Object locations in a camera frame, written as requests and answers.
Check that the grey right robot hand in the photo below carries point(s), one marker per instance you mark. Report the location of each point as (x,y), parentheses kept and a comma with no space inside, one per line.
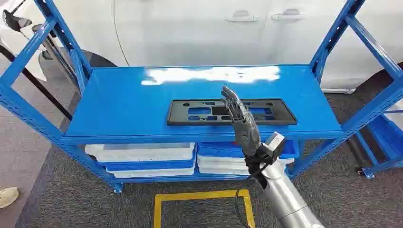
(247,133)

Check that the black plastic plate with cutouts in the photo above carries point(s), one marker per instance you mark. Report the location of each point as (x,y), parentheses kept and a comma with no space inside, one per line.
(280,118)

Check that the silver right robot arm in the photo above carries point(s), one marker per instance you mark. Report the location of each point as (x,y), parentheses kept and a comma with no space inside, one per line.
(285,195)

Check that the blue plastic tray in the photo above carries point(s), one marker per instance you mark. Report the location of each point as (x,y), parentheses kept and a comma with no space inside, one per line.
(217,150)
(148,165)

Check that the white plastic tray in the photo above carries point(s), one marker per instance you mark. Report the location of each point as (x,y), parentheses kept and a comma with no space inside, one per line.
(141,152)
(151,172)
(220,171)
(217,162)

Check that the yellow floor tape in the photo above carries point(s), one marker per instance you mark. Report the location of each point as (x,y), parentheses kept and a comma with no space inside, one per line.
(201,195)

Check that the blue metal shelf rack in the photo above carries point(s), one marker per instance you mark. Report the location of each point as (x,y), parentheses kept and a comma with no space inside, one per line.
(132,110)

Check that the white car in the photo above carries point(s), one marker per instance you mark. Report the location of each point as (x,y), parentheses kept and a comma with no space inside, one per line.
(189,31)

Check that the small blue metal rack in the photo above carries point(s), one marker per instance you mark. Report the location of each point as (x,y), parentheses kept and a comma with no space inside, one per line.
(385,135)

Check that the black slanted pole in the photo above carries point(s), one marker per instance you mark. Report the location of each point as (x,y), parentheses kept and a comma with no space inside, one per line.
(37,85)

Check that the pale shoe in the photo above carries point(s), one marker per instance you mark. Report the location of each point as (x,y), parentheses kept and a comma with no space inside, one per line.
(8,197)

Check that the black car side mirror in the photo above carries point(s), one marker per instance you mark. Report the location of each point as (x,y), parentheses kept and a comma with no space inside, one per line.
(14,20)

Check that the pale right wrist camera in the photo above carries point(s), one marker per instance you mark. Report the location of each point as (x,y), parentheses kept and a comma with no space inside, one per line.
(275,142)

